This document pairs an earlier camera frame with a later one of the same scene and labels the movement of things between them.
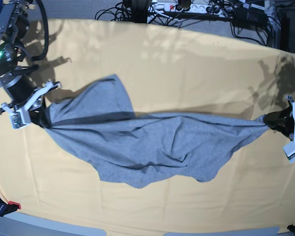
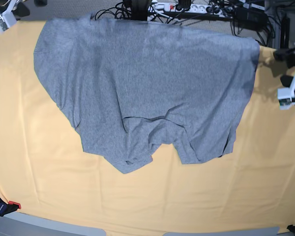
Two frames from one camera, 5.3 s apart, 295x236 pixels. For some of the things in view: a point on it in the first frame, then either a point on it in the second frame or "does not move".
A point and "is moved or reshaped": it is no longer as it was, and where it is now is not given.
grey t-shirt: x=135 y=149 is moved or reshaped
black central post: x=139 y=11 does not move
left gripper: x=39 y=116 -> x=4 y=20
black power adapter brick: x=250 y=17 does not move
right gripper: x=282 y=121 -> x=294 y=96
